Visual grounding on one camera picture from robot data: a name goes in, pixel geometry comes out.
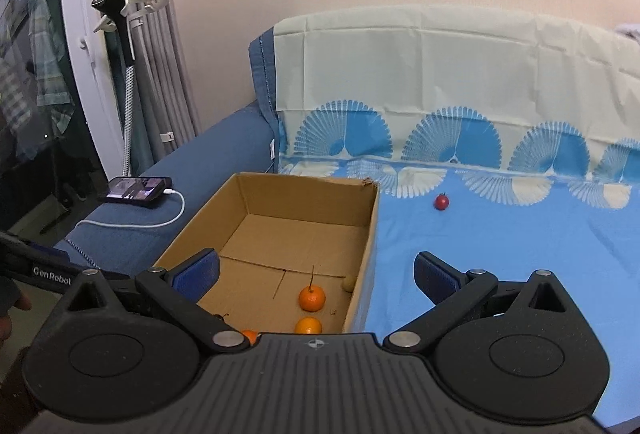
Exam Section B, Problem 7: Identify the black smartphone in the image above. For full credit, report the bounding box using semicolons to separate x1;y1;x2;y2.
97;176;174;206

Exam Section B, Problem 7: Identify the white gooseneck phone holder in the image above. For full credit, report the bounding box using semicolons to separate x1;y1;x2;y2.
91;0;182;178

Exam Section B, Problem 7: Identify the blue fan-patterned sheet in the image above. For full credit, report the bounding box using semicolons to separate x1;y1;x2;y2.
272;4;640;425

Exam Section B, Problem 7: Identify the cardboard box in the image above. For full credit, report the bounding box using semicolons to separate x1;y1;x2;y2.
152;172;381;347

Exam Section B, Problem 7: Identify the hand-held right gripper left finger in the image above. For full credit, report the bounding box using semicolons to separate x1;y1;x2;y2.
50;248;251;355

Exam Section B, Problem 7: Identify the person's left hand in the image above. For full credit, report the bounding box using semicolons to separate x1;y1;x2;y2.
0;291;32;351

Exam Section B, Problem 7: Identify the white charging cable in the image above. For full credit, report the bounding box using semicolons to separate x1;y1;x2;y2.
75;189;186;230

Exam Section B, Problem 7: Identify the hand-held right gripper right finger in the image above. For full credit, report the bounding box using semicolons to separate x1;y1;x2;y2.
382;251;568;355

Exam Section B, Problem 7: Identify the hanging checked garment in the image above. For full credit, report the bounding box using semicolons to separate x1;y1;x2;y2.
27;0;76;135

